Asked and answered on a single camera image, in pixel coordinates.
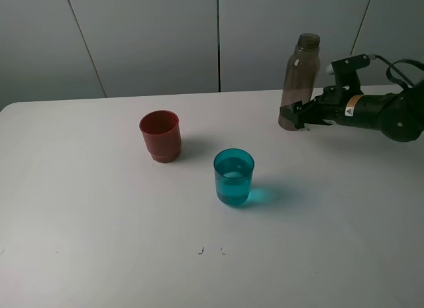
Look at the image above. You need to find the black camera cable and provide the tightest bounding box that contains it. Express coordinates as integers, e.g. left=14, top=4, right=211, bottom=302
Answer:
left=370, top=53, right=424, bottom=89

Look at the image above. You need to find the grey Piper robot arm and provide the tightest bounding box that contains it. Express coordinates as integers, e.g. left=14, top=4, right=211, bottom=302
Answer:
left=280, top=62, right=423, bottom=142

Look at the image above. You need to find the teal translucent plastic cup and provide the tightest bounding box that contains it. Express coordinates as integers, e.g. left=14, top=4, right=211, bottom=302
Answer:
left=213, top=148, right=255, bottom=207

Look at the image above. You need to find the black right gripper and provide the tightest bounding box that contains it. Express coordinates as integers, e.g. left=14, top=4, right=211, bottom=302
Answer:
left=280, top=86, right=381, bottom=130

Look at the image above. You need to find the smoky translucent water bottle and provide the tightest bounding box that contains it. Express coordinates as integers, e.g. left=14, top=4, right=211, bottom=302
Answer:
left=278, top=32, right=322, bottom=132

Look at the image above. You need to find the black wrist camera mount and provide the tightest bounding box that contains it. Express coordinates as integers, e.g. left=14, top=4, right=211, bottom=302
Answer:
left=325, top=54, right=370, bottom=98

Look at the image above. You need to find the red plastic cup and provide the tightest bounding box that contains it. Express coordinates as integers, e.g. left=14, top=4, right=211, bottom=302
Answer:
left=139, top=110, right=182, bottom=163

